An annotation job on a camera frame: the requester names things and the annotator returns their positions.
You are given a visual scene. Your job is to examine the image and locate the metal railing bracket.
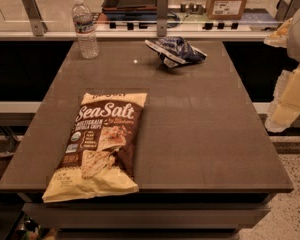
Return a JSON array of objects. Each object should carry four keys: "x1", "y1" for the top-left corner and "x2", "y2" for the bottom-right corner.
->
[
  {"x1": 275, "y1": 0, "x2": 300, "y2": 22},
  {"x1": 157, "y1": 0, "x2": 168, "y2": 37},
  {"x1": 22, "y1": 0, "x2": 48, "y2": 36}
]

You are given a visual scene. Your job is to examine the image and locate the middle metal railing bracket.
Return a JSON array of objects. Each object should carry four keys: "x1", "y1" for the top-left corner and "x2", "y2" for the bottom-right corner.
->
[{"x1": 157, "y1": 0, "x2": 168, "y2": 37}]

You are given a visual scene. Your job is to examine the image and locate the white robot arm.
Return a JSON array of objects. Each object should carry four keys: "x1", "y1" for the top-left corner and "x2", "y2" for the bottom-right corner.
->
[{"x1": 264, "y1": 8, "x2": 300, "y2": 133}]

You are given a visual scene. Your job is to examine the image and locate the brown sea salt chip bag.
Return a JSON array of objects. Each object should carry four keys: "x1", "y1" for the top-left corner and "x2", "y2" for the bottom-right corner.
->
[{"x1": 43, "y1": 93, "x2": 147, "y2": 203}]

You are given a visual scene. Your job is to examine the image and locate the left metal railing bracket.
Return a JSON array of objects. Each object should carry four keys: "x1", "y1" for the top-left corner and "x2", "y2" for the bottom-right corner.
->
[{"x1": 22, "y1": 0, "x2": 48, "y2": 36}]

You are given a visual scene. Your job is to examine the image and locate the clear plastic water bottle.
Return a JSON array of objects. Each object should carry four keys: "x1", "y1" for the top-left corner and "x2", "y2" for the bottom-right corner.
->
[{"x1": 72, "y1": 0, "x2": 99, "y2": 59}]

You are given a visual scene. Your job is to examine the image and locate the blue crumpled chip bag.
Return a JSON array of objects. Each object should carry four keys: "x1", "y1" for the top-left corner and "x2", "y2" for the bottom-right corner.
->
[{"x1": 145, "y1": 37, "x2": 207, "y2": 68}]

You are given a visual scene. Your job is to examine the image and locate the cardboard box with label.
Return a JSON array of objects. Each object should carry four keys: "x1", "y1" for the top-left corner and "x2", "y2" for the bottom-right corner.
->
[{"x1": 206, "y1": 0, "x2": 247, "y2": 20}]

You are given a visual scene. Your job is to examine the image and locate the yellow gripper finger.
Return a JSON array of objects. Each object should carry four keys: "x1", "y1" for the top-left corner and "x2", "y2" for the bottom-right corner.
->
[
  {"x1": 264, "y1": 19, "x2": 292, "y2": 48},
  {"x1": 265, "y1": 65, "x2": 300, "y2": 133}
]

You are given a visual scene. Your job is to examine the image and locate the right metal railing bracket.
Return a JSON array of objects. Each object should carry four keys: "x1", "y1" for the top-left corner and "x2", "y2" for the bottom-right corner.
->
[{"x1": 275, "y1": 0, "x2": 300, "y2": 22}]

